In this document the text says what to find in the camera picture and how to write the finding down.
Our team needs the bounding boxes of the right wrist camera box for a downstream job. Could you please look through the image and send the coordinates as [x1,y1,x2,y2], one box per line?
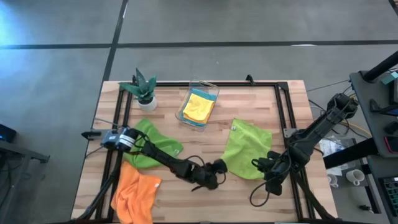
[265,180,284,197]

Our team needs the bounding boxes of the clear plastic bin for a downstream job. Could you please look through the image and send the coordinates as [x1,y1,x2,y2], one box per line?
[174,79,221,132]

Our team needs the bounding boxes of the dark metal cart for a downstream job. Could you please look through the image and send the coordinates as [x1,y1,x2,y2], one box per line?
[0,136,50,224]

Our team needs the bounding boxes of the yellow cable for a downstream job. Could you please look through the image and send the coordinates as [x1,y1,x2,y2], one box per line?
[340,120,373,138]

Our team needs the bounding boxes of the white papers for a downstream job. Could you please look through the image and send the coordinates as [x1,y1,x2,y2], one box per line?
[318,138,355,177]

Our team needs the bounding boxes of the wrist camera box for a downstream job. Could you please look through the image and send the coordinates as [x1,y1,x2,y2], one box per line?
[198,176,220,191]
[265,180,284,197]

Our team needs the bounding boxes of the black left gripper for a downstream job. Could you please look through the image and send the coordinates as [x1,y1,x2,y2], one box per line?
[185,158,229,181]

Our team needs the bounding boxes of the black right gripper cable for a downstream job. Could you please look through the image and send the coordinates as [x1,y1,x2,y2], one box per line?
[249,179,272,208]

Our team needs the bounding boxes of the phone with red case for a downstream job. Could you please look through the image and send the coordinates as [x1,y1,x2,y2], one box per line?
[384,136,398,154]

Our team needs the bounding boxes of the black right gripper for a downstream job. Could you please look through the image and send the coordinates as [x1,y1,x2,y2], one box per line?
[251,151,294,185]

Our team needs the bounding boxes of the dark grey side desk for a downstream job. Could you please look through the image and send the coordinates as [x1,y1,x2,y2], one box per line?
[349,70,398,224]

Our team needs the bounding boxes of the green microfiber towel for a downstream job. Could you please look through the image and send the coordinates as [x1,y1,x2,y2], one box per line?
[220,118,274,181]
[123,118,185,169]

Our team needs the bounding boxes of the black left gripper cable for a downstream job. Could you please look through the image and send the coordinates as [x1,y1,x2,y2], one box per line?
[185,154,206,167]

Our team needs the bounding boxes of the black aluminium table frame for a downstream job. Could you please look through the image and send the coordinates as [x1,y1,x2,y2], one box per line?
[70,73,340,224]

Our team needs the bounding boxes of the orange microfiber towel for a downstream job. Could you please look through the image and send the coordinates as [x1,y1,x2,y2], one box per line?
[110,161,163,224]

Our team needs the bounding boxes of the small teal box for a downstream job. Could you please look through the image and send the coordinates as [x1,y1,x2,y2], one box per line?
[381,71,398,85]

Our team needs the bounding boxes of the snake plant in white pot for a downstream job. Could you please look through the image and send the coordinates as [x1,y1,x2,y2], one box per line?
[119,67,159,113]

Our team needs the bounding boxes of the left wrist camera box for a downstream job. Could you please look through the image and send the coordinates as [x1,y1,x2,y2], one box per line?
[198,176,220,191]

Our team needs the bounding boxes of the black round pole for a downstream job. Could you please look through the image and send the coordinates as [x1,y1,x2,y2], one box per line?
[363,51,398,82]

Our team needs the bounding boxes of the black computer mouse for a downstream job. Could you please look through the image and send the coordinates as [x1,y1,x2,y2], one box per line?
[384,121,398,135]

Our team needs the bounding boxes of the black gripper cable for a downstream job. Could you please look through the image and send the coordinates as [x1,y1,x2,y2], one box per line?
[185,154,206,167]
[249,179,272,208]

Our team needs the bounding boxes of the black device box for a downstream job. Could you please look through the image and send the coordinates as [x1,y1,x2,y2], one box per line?
[0,123,17,143]

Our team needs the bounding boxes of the yellow microfiber towel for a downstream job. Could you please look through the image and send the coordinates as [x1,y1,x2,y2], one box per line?
[182,92,216,125]

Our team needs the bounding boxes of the backlit black keyboard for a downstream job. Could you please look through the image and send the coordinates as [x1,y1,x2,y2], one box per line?
[382,176,398,216]

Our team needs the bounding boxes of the white ceramic mug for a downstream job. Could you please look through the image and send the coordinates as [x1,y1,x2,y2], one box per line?
[345,169,366,187]
[326,173,340,188]

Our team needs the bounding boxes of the teal microfiber towel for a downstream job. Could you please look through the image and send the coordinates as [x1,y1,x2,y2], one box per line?
[179,88,218,128]

